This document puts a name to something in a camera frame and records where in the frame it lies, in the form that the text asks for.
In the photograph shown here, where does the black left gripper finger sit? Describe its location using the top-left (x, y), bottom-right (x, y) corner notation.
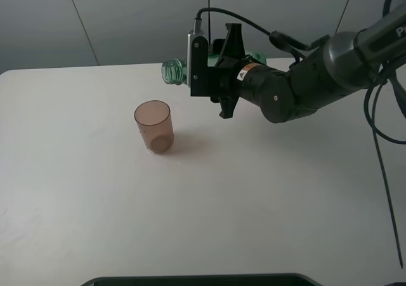
top-left (219, 96), bottom-right (239, 119)

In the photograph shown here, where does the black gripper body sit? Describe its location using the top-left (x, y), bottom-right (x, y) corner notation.
top-left (208, 39), bottom-right (317, 124)

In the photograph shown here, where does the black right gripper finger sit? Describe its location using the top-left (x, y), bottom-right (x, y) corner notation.
top-left (219, 23), bottom-right (246, 61)

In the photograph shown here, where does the green transparent plastic bottle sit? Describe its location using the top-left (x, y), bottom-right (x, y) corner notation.
top-left (161, 51), bottom-right (266, 86)

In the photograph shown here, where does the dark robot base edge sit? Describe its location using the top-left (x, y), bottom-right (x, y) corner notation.
top-left (84, 273), bottom-right (319, 286)

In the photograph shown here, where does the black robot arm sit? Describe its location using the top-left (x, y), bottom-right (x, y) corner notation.
top-left (207, 5), bottom-right (405, 124)

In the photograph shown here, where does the pink translucent cup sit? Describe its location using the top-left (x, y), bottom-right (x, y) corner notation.
top-left (134, 100), bottom-right (174, 153)

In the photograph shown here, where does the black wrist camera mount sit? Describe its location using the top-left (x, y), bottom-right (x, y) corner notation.
top-left (187, 30), bottom-right (209, 97)

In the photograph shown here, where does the black cable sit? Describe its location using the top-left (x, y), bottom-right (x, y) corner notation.
top-left (193, 0), bottom-right (406, 266)

